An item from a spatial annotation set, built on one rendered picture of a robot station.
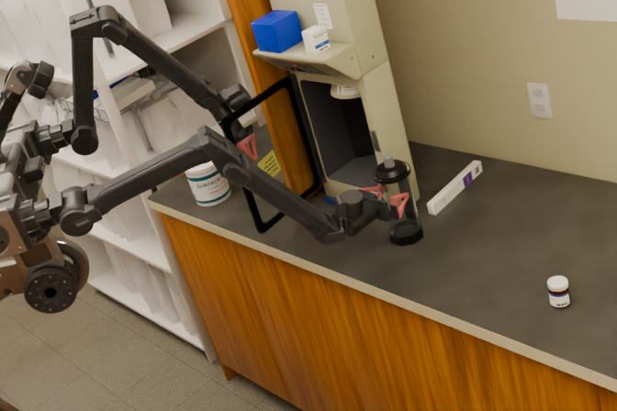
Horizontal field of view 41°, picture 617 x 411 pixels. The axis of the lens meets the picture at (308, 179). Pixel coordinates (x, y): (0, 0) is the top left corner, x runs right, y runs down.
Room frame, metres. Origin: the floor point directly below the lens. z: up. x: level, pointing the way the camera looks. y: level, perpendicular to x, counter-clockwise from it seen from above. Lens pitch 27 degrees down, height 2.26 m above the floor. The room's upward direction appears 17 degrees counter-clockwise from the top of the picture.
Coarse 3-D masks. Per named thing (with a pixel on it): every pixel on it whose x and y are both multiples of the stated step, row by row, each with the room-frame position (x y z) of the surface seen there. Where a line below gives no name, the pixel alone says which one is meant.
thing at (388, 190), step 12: (408, 168) 2.03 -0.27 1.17; (384, 180) 2.01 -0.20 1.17; (408, 180) 2.02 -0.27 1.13; (384, 192) 2.02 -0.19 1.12; (396, 192) 2.01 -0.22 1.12; (408, 192) 2.01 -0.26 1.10; (408, 204) 2.01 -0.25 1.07; (408, 216) 2.01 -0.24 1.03; (396, 228) 2.02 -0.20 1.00; (408, 228) 2.01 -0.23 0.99
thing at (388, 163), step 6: (384, 156) 2.06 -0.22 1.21; (390, 156) 2.05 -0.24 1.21; (384, 162) 2.05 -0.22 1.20; (390, 162) 2.04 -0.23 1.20; (396, 162) 2.06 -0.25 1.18; (402, 162) 2.05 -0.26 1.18; (378, 168) 2.06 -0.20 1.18; (384, 168) 2.05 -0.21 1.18; (390, 168) 2.04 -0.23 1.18; (396, 168) 2.03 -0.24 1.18; (402, 168) 2.03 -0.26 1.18; (378, 174) 2.03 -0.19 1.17; (384, 174) 2.02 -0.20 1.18; (390, 174) 2.01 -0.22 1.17; (396, 174) 2.01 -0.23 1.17
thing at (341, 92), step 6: (336, 84) 2.32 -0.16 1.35; (336, 90) 2.31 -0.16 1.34; (342, 90) 2.29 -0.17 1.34; (348, 90) 2.28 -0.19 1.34; (354, 90) 2.27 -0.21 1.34; (336, 96) 2.31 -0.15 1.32; (342, 96) 2.29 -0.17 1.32; (348, 96) 2.27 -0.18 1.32; (354, 96) 2.27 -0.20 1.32; (360, 96) 2.26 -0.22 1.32
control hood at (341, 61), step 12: (300, 48) 2.27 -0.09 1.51; (336, 48) 2.18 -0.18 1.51; (348, 48) 2.16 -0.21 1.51; (264, 60) 2.37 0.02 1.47; (276, 60) 2.31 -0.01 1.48; (288, 60) 2.24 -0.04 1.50; (300, 60) 2.19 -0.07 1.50; (312, 60) 2.15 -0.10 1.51; (324, 60) 2.12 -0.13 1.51; (336, 60) 2.13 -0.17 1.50; (348, 60) 2.15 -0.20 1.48; (336, 72) 2.17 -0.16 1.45; (348, 72) 2.15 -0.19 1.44; (360, 72) 2.17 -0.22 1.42
